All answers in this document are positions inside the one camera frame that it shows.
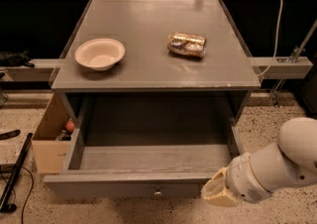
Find white bowl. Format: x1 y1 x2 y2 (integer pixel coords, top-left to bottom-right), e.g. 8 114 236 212
75 39 125 71

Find black tool on floor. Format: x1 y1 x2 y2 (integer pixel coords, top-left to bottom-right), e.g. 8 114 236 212
0 130 21 141

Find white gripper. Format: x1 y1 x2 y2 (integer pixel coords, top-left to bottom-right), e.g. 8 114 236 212
201 153 271 207

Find grey top drawer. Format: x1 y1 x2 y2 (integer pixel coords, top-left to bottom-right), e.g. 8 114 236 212
45 94 244 198

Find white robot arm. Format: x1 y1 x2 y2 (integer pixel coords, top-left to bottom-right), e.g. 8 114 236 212
201 117 317 207

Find black pole on floor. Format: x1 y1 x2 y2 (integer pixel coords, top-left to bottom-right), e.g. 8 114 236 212
0 133 33 213

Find white cable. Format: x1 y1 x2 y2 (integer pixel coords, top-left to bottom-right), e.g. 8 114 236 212
256 0 285 78

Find black cable on floor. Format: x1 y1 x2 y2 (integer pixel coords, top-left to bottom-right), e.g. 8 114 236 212
0 165 36 224

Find orange ball in box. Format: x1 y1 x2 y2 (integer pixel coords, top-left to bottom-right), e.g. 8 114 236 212
65 120 74 133

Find grey wooden cabinet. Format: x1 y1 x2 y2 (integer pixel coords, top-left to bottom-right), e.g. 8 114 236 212
53 0 260 119

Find black object on ledge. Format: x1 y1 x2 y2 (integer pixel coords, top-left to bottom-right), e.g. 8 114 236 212
0 51 35 67

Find cardboard box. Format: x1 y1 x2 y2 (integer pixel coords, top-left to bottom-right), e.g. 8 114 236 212
32 94 73 174

